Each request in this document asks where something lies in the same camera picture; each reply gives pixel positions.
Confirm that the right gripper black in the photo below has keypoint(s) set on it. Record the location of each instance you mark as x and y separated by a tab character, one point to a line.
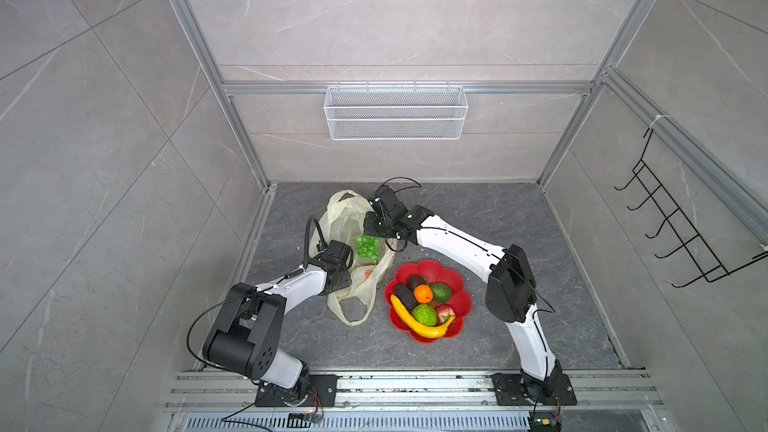
368	227

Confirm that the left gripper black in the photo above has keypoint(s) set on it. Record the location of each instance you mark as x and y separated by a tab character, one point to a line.
347	277

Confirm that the green fake grapes bunch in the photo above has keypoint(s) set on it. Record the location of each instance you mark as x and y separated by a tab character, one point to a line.
368	248

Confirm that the cream plastic bag fruit print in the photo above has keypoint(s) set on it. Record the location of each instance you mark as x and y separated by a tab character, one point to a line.
343	221

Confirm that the dark brown fake fruit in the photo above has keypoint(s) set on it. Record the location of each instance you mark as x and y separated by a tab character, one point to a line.
415	281

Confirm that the orange fake fruit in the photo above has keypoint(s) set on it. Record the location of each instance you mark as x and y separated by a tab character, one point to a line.
424	294

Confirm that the dark green fake avocado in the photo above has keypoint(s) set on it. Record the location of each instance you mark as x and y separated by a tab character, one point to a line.
441	292

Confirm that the light green fake fruit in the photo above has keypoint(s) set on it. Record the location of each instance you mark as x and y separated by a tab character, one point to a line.
425	314

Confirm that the red flower-shaped plastic plate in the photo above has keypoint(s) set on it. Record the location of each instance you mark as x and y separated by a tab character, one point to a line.
433	272

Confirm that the red fake strawberry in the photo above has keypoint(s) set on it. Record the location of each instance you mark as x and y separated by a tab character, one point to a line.
444	313

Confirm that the yellow fake banana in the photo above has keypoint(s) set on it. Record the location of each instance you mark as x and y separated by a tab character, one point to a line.
428	332

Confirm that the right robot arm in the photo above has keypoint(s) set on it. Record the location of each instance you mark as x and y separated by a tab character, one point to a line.
511	294

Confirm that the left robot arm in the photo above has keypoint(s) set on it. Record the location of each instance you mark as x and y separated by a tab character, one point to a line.
245	335

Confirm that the dark fake avocado long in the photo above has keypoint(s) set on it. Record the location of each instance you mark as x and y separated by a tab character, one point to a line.
405	296

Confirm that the white wire mesh basket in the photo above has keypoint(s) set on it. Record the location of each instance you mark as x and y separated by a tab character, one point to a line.
389	112

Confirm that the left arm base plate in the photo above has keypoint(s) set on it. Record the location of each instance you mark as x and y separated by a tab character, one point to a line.
309	390

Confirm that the aluminium rail frame front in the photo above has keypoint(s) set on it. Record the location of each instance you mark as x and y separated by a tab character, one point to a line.
453	400

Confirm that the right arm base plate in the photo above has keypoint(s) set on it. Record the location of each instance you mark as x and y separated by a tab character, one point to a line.
521	389

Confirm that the black wire hook rack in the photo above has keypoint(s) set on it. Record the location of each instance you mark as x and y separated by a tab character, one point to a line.
676	224

